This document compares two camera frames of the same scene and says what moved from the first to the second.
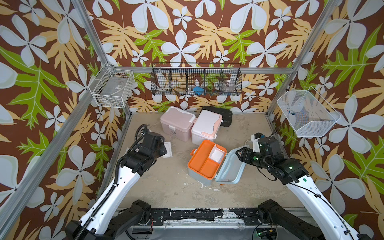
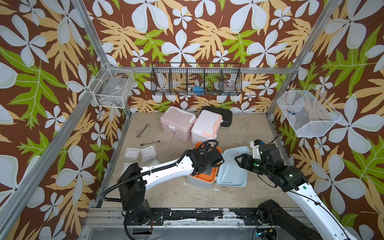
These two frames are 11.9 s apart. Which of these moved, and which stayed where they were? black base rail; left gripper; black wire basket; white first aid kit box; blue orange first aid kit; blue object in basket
Moved: left gripper; blue orange first aid kit
Stayed: black base rail; blue object in basket; black wire basket; white first aid kit box
